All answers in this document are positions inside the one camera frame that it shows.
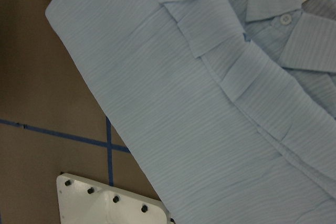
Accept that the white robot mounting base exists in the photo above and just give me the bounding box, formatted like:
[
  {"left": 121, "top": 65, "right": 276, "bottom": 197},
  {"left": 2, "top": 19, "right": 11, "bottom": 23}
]
[{"left": 56, "top": 173, "right": 175, "bottom": 224}]

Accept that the light blue button-up shirt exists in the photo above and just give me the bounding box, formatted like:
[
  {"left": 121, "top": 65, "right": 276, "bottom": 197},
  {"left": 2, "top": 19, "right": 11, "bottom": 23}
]
[{"left": 46, "top": 0, "right": 335, "bottom": 223}]

